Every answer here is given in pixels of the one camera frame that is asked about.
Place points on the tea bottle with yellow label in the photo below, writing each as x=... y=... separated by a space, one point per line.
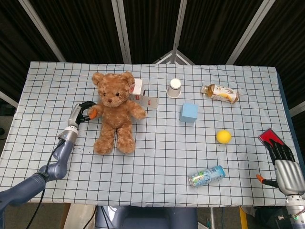
x=221 y=93

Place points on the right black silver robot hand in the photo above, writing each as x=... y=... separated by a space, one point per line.
x=287 y=176

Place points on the blue foam cube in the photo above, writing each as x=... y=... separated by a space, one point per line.
x=188 y=114

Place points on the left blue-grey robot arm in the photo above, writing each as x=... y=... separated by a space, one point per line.
x=57 y=167

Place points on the small white cardboard box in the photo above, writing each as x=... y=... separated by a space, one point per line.
x=139 y=87

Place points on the red flat box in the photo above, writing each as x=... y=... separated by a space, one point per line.
x=269 y=137

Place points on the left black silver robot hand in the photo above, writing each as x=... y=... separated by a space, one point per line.
x=75 y=114

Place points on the brown plush teddy bear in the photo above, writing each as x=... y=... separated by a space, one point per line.
x=114 y=114

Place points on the white paper cup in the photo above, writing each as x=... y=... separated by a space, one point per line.
x=174 y=89

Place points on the white carton with red logo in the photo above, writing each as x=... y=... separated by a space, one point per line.
x=150 y=102

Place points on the white metal frame post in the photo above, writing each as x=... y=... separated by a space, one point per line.
x=179 y=23
x=122 y=31
x=8 y=97
x=297 y=106
x=250 y=31
x=43 y=31

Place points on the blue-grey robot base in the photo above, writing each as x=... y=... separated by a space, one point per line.
x=143 y=219

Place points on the white triangular frame brace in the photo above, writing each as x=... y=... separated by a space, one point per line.
x=175 y=53

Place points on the light blue drink can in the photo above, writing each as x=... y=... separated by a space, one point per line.
x=207 y=177

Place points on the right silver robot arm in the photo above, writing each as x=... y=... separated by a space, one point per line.
x=295 y=210

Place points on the blue checked tablecloth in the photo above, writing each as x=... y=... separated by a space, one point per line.
x=166 y=148

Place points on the yellow ball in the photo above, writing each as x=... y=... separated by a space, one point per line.
x=223 y=136

